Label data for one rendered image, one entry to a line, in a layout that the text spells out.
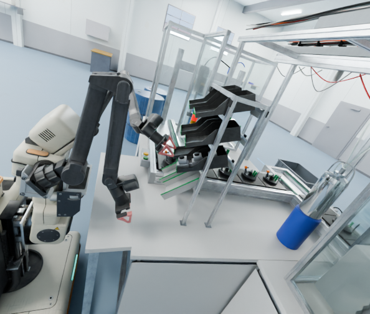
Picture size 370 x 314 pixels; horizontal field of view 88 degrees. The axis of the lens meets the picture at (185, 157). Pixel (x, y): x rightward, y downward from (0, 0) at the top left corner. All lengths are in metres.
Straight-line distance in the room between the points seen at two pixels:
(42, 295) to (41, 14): 11.54
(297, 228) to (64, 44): 11.79
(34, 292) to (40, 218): 0.58
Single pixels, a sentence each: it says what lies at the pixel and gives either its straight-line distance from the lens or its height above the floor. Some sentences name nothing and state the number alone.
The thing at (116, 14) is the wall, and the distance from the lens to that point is 11.84.
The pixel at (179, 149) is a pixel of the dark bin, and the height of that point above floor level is 1.20.
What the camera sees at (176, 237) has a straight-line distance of 1.18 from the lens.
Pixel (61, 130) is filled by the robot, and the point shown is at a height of 1.34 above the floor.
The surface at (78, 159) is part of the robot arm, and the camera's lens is 0.80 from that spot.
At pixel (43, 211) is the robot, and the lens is 1.19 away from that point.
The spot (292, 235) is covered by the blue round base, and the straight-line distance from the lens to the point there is 1.51.
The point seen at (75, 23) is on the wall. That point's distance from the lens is 11.96.
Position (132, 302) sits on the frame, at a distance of 1.45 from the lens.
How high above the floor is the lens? 1.73
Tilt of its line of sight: 26 degrees down
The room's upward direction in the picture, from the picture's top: 19 degrees clockwise
